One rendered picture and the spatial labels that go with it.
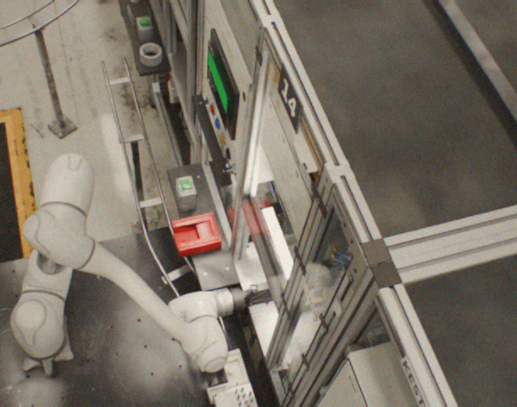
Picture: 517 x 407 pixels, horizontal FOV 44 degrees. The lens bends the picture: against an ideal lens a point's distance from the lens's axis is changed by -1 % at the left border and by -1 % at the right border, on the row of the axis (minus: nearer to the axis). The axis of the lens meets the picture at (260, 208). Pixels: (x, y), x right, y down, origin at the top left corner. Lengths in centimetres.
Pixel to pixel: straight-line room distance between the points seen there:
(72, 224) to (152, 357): 82
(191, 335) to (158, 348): 51
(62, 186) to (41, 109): 220
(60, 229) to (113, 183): 187
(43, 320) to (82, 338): 28
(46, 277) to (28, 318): 15
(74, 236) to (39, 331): 56
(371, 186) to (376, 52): 35
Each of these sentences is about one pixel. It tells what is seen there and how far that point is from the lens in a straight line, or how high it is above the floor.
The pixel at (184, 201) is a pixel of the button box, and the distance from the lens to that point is 236.
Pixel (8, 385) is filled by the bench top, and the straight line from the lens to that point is 249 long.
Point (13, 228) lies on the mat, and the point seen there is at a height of 1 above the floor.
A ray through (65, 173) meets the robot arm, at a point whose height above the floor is 150.
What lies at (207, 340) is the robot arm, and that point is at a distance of 197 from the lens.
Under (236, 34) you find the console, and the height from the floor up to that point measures 182.
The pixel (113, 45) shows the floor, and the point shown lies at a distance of 429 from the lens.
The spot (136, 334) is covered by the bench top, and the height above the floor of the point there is 68.
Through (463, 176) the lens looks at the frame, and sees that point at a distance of 130.
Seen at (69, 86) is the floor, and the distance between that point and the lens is 409.
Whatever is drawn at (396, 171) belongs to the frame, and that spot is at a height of 201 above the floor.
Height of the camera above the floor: 299
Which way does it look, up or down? 58 degrees down
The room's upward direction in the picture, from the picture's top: 10 degrees clockwise
